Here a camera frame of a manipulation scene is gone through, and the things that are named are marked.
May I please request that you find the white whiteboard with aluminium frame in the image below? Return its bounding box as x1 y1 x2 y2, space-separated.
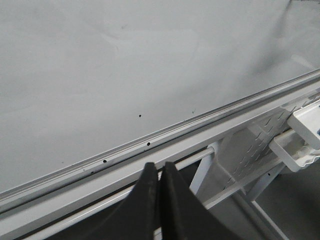
0 0 320 211

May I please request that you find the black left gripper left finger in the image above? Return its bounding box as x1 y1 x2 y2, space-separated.
49 162 158 240

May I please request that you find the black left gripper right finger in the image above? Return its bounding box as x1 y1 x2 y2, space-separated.
160 162 233 240

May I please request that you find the white plastic tray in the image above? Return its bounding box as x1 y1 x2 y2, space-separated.
269 133 320 172
287 100 320 150

